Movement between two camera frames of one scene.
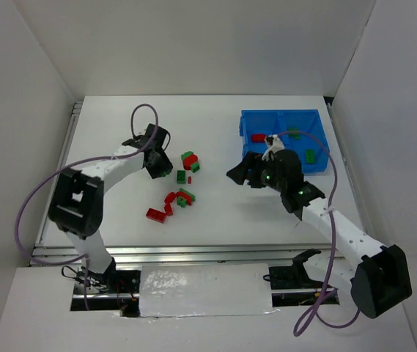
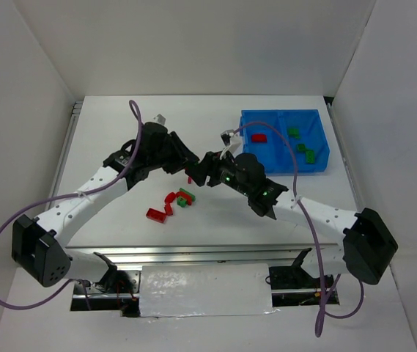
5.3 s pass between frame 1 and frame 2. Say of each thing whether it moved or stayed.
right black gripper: moved
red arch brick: stayed
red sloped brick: stayed
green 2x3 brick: stayed
